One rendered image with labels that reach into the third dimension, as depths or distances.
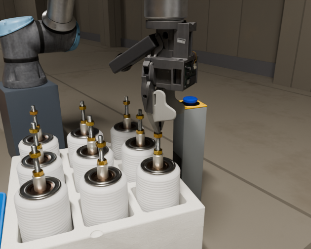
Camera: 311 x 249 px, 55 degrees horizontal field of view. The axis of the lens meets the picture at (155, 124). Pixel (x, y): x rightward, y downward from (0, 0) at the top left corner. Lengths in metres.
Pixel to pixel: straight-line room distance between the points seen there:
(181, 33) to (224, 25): 2.55
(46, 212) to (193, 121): 0.45
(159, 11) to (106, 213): 0.38
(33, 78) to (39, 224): 0.66
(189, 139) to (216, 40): 2.35
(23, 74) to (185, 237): 0.78
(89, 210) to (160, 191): 0.14
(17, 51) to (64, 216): 0.68
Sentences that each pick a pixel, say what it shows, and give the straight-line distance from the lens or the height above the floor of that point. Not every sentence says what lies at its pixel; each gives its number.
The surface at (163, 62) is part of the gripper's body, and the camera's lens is 0.53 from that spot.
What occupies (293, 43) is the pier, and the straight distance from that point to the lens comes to 2.43.
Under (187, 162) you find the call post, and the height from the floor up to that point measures 0.15.
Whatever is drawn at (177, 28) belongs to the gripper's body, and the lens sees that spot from 0.53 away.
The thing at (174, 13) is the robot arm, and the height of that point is 0.56.
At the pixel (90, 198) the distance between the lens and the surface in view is 0.60.
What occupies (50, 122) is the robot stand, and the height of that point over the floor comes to 0.16.
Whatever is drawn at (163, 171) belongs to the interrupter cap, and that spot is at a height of 0.25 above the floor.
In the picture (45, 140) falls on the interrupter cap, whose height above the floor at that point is 0.25.
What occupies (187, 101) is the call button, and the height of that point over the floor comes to 0.33.
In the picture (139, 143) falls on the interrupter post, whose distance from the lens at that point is 0.73.
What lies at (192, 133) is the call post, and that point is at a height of 0.24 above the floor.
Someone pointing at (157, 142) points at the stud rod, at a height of 0.31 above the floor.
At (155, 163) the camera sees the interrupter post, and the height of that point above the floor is 0.26.
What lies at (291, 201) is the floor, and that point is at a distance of 1.06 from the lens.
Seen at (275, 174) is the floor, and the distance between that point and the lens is 1.19.
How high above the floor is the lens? 0.57
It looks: 22 degrees down
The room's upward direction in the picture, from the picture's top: straight up
